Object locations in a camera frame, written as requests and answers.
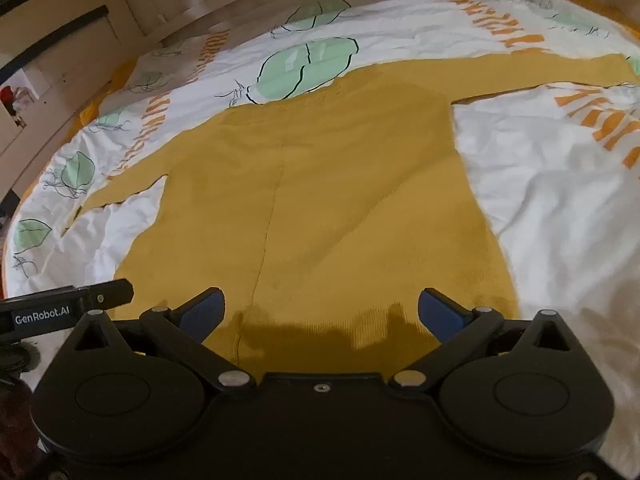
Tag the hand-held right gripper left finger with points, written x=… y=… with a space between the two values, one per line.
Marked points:
x=207 y=312

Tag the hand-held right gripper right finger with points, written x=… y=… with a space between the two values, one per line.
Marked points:
x=442 y=315

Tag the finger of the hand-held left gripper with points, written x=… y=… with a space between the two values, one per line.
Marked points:
x=112 y=292

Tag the mustard yellow knit sweater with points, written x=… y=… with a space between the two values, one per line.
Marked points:
x=325 y=185

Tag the white leaf printed blanket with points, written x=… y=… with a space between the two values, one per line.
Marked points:
x=550 y=185

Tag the cream cabinet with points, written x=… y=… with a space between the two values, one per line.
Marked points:
x=60 y=100

